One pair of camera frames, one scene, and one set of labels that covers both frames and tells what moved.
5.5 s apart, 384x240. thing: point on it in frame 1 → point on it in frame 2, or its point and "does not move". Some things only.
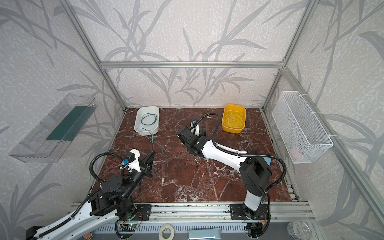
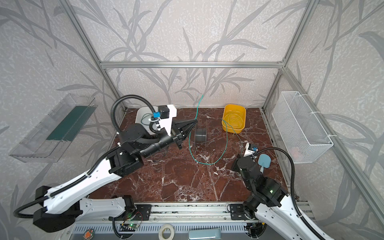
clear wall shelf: x=50 y=136 does not move
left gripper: x=144 y=165 → x=177 y=135
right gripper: x=186 y=137 → x=240 y=163
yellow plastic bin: x=233 y=118 does not move
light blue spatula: x=268 y=160 does not move
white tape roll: x=172 y=233 does not move
